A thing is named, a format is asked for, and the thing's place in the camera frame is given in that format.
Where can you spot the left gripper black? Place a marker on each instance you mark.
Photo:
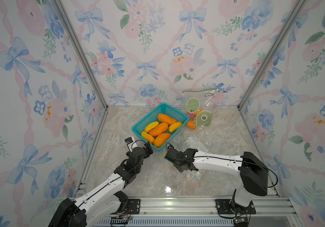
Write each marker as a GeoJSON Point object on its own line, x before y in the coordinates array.
{"type": "Point", "coordinates": [149, 148]}

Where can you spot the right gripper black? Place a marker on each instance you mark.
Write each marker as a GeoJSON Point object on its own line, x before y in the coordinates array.
{"type": "Point", "coordinates": [177, 167]}

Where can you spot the small yellow mango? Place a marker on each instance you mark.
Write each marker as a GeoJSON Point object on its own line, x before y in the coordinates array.
{"type": "Point", "coordinates": [174, 127]}

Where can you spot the large orange mango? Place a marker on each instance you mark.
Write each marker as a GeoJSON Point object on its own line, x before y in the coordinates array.
{"type": "Point", "coordinates": [191, 124]}

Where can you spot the red yellow mango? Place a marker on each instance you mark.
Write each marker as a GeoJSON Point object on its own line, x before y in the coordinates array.
{"type": "Point", "coordinates": [191, 116]}

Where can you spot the clear zip-top bag green print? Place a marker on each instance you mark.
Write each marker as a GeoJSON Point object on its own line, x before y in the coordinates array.
{"type": "Point", "coordinates": [202, 99]}

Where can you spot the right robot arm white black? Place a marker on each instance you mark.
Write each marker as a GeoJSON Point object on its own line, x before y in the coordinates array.
{"type": "Point", "coordinates": [253, 173]}

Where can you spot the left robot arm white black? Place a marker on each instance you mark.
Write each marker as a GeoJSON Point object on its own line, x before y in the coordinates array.
{"type": "Point", "coordinates": [105, 199]}

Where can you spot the orange mango top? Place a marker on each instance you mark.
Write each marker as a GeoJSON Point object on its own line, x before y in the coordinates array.
{"type": "Point", "coordinates": [163, 118]}

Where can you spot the teal plastic mesh basket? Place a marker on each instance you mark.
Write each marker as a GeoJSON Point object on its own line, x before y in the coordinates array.
{"type": "Point", "coordinates": [163, 108]}

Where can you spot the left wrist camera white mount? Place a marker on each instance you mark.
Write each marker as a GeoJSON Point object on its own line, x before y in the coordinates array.
{"type": "Point", "coordinates": [129, 143]}

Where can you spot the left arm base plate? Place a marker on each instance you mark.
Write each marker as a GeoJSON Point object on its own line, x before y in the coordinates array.
{"type": "Point", "coordinates": [129, 206]}

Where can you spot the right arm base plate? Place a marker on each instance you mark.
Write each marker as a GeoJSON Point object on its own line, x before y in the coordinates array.
{"type": "Point", "coordinates": [228, 207]}

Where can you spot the aluminium front rail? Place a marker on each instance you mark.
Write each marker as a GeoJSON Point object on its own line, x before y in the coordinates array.
{"type": "Point", "coordinates": [271, 211]}

